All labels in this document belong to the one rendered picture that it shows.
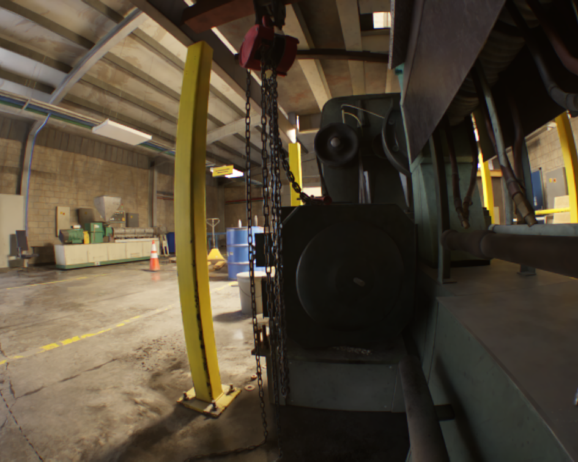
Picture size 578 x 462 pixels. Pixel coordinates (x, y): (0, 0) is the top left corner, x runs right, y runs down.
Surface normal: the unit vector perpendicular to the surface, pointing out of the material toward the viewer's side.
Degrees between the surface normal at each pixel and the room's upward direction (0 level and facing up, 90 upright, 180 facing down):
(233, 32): 180
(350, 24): 180
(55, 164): 90
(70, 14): 171
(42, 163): 90
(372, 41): 90
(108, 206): 111
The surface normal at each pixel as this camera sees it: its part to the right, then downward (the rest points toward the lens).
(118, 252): 0.95, -0.04
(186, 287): -0.29, 0.00
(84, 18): 0.18, 0.98
